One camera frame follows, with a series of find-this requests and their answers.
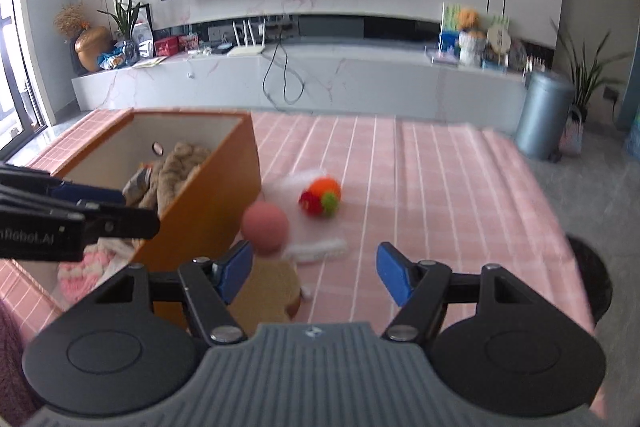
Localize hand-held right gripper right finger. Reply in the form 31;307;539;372
376;242;544;342

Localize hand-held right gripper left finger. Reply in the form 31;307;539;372
94;239;255;343

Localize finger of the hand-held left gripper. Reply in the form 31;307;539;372
0;164;127;208
0;186;161;241

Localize pink ball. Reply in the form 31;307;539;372
242;201;291;256

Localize pink white knitted cloth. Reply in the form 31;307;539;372
57;237;134;309

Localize brown plush toy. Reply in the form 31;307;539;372
150;142;214;216

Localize orange cardboard box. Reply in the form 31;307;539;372
27;109;262;333

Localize orange knitted toy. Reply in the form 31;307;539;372
298;177;343;218

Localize pink checked tablecloth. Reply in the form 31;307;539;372
0;107;597;344

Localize blue snack packets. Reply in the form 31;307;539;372
97;46;126;70

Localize gold vase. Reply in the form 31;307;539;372
74;26;114;73

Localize white printed bag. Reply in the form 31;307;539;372
132;22;154;58

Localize dried flowers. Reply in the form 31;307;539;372
53;3;91;39

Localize sliding glass door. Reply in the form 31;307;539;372
0;0;49;148

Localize green plant in glass vase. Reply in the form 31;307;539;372
97;0;151;64

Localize marble television cabinet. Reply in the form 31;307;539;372
71;42;532;136

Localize black round stool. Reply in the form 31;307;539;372
566;234;614;326

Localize white router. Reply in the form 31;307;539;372
227;18;266;58

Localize grey metal trash can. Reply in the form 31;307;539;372
514;71;576;162

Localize woven basket bag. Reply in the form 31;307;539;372
558;104;585;157

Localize colourful painting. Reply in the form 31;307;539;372
439;2;511;58

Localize round paper fan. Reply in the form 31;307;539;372
487;24;511;53

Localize long leaf floor plant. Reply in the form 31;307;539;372
550;19;632;114

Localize black cable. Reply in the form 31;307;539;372
262;39;305;106

